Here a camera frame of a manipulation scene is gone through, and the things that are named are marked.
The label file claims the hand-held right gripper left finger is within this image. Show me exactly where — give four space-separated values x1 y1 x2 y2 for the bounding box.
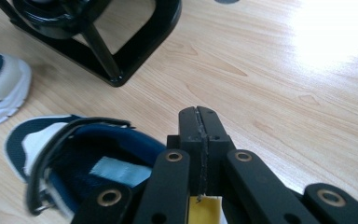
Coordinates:
167 106 205 197

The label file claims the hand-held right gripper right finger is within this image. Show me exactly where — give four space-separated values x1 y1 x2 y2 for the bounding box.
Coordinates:
197 106 237 198

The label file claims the navy and white sneaker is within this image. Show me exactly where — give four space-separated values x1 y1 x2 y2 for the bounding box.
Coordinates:
4 115 227 224
0 53 33 131

